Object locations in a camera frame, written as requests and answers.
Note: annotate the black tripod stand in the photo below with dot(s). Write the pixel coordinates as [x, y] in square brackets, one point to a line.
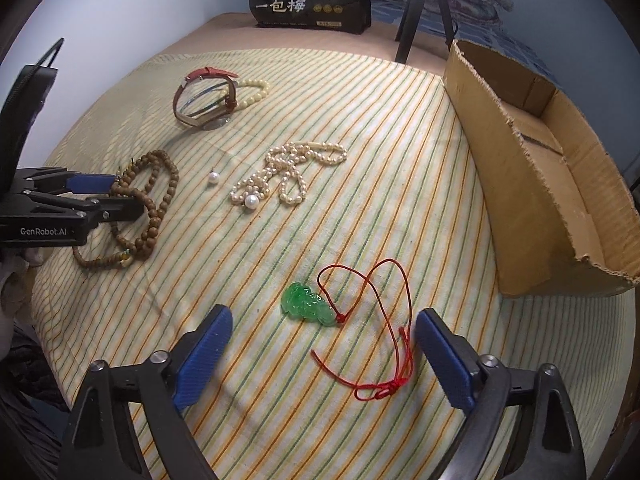
[409, 24]

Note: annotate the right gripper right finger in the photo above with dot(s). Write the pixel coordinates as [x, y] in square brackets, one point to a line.
[545, 442]

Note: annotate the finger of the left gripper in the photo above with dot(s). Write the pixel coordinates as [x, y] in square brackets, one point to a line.
[100, 209]
[92, 183]

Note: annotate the brown cardboard box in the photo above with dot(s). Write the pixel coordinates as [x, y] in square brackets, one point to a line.
[562, 219]

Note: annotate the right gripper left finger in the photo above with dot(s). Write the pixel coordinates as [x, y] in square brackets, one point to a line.
[100, 441]

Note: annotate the loose white pearl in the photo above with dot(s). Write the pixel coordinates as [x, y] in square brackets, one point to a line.
[213, 178]

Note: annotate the blue checkered bed sheet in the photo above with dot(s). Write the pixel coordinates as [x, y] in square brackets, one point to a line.
[491, 37]

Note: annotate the tan bed sheet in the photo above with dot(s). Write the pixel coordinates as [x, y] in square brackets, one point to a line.
[234, 41]

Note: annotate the yellow striped cloth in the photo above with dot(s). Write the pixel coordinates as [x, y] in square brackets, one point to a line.
[348, 201]

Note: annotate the red strap wristwatch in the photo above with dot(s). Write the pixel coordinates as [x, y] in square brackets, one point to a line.
[209, 104]

